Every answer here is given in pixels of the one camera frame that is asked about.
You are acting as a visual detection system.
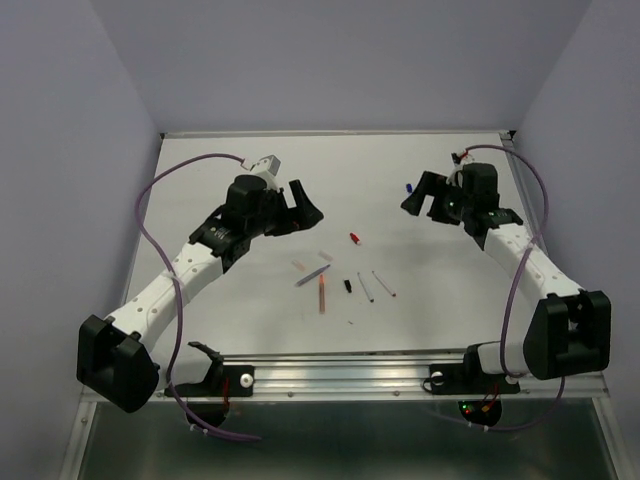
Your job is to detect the black marker pen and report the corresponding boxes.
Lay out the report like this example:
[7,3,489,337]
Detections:
[357,272,375,303]

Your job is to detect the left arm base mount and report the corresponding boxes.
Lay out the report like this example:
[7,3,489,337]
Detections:
[171,341,255,398]

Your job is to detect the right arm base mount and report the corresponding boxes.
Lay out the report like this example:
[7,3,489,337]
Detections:
[422,344,521,396]

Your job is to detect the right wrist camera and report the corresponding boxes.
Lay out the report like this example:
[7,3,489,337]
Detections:
[447,150,475,186]

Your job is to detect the aluminium frame rail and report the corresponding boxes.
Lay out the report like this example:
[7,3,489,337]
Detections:
[182,353,608,403]

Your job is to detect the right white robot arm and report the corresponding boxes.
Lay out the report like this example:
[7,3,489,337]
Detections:
[401,163,612,390]

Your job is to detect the red marker pen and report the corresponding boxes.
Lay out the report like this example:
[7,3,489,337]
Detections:
[371,270,397,298]

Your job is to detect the orange highlighter pen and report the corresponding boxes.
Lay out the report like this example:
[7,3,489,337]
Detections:
[318,274,326,314]

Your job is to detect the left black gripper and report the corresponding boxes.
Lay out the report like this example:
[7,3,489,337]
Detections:
[247,180,323,238]

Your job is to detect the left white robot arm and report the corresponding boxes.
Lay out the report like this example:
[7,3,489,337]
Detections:
[76,174,324,413]

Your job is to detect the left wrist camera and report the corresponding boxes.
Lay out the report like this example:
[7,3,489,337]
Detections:
[241,155,281,181]

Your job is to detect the purple highlighter pen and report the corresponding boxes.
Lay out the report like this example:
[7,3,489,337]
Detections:
[294,264,331,287]

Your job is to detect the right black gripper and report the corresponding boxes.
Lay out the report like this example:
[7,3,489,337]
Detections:
[397,169,472,224]

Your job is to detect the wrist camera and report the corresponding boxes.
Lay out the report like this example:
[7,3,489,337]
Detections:
[447,150,475,186]
[241,155,281,181]

